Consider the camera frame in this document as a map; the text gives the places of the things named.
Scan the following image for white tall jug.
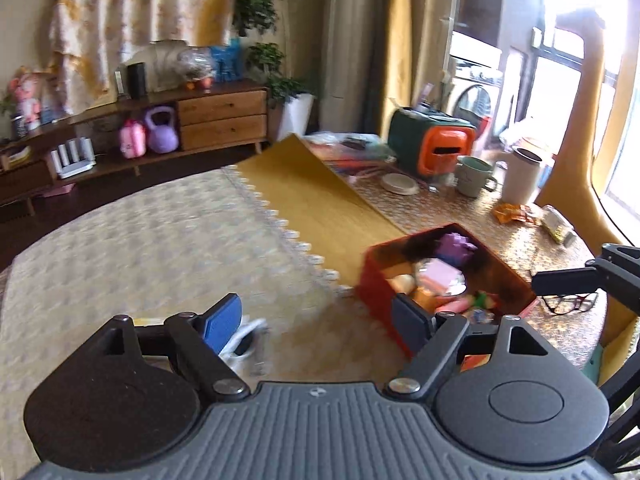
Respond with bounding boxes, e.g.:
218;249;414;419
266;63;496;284
501;147;543;206

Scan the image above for clear daisy print packet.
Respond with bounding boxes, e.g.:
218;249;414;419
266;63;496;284
462;307;496;326

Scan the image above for yellow curtain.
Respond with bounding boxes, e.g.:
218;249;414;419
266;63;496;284
535;10;636;271
385;0;458;128

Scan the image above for purple knobbly toy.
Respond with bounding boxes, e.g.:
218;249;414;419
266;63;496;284
435;232;478;266

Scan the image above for orange snack packet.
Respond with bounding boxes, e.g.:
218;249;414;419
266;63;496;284
492;202;543;227

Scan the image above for beige curtain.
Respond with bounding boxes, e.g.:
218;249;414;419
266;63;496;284
325;0;391;131

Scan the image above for pink printed tube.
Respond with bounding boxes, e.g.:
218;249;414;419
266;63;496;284
435;296;476;315

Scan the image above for brown patterned tablecloth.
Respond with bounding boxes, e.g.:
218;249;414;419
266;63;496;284
320;160;608;372

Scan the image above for pink doll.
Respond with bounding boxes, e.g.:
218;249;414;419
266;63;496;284
15;67;57;127

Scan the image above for stack of plastic folders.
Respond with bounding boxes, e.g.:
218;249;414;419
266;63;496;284
305;132;396;167

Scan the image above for wooden sideboard cabinet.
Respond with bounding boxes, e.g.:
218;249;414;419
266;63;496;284
0;80;271;207

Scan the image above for clear bag of fruit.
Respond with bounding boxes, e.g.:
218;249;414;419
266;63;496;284
175;47;218;84

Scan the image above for white router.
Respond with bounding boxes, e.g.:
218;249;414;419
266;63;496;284
50;137;97;179

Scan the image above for white sunglasses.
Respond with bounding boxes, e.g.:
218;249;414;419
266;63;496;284
220;317;271;376

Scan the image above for floral cloth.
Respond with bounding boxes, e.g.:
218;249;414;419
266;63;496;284
50;0;241;112

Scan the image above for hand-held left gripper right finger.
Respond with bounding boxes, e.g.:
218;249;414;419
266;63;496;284
382;292;548;401

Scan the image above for washing machine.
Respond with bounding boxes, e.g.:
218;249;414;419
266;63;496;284
450;32;503;137

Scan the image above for red storage box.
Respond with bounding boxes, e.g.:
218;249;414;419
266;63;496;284
361;223;538;372

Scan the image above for small round plate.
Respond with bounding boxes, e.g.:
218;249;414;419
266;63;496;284
381;172;420;196

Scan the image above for pink box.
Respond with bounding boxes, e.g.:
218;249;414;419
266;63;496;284
415;259;468;296

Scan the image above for potted green plant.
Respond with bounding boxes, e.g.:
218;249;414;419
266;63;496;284
235;0;321;141

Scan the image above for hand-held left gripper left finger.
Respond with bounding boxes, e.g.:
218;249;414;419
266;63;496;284
102;292;251;401

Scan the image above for green orange toaster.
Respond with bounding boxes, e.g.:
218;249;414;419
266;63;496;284
389;107;477;178

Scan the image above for blue printed packet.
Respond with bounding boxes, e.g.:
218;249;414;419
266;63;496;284
210;37;244;81

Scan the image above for cream quilted table cover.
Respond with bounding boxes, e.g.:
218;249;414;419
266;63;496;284
0;165;416;480

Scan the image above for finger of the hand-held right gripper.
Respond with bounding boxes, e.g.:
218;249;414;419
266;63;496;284
531;267;601;296

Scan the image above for black cylinder speaker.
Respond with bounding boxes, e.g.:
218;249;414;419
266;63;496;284
127;62;148;101

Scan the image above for pale green mug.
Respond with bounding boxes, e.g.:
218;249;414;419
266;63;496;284
455;156;498;198

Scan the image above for dark frame eyeglasses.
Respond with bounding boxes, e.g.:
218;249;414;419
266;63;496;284
542;292;599;317

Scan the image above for purple kettlebell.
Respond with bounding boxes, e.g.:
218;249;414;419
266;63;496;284
145;106;179;154

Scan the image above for yellow mat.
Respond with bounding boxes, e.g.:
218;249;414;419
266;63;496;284
235;132;413;291

